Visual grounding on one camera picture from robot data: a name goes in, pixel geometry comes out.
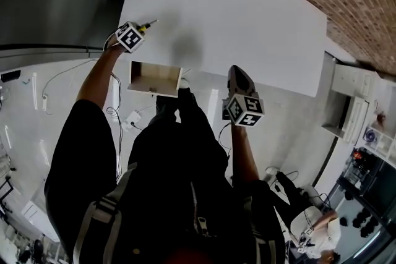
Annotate person's left forearm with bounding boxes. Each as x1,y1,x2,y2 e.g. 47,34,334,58
75,45,126,109

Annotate person's black top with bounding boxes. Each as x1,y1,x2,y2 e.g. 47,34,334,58
44,98,287,264

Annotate white low cabinet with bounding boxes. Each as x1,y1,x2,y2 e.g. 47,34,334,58
321,64,371,143

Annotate white power strip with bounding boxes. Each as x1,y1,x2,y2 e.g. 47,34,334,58
121,110,144,131

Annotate wooden drawer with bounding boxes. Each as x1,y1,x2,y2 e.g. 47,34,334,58
127,60,184,99

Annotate black cable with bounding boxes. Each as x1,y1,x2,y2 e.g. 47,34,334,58
104,70,125,182

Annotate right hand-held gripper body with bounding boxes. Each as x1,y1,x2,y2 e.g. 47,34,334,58
222,88,265,127

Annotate black storage rack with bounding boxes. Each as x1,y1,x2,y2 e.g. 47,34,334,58
336,147,396,228

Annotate white cubby shelf unit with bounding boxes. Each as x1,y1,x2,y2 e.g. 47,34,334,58
355,77,396,166

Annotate white floor cable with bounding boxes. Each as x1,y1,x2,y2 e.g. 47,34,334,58
41,57,97,116

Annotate person's black trousers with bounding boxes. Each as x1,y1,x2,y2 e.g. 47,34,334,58
127,87,231,189

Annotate yellow black screwdriver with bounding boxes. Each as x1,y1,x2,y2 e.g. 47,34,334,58
137,19,160,34

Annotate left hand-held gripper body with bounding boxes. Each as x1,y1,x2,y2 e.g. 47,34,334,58
115,21,146,54

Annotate person's right forearm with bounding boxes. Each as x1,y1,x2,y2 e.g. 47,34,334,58
230,124,261,185

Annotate grey shoulder strap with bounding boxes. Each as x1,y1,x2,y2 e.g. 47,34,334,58
72,163,139,264

